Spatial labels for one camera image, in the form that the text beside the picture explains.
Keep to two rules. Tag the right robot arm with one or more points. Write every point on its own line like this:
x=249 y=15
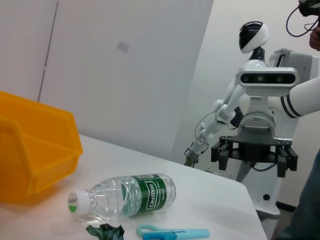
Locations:
x=305 y=97

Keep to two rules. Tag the clear water bottle green label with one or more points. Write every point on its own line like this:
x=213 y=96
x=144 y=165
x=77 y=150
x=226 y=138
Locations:
x=125 y=195

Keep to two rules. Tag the black handheld controller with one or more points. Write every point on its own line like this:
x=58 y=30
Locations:
x=308 y=7

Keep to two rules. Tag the person bare forearm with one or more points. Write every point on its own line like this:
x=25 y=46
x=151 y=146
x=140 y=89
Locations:
x=315 y=38

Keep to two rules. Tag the person in blue jeans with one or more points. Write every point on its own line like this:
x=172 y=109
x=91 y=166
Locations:
x=310 y=200

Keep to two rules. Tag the white humanoid robot black visor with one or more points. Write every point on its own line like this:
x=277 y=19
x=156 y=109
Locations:
x=255 y=35

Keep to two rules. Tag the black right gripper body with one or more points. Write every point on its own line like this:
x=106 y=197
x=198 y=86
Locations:
x=255 y=152

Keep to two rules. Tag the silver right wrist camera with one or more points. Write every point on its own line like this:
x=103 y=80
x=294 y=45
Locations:
x=267 y=78

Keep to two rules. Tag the white humanoid robot arm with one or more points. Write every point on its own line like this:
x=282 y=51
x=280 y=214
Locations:
x=225 y=110

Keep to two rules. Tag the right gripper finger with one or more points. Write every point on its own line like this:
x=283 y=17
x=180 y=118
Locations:
x=223 y=155
x=286 y=160

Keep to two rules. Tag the black lift carriage box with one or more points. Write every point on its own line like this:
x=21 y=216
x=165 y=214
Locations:
x=237 y=120

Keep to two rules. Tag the yellow plastic storage bin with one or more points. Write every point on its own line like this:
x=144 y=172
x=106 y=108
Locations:
x=37 y=130

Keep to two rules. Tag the blue plastic scissors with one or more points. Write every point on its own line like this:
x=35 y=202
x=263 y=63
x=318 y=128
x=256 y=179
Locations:
x=175 y=233

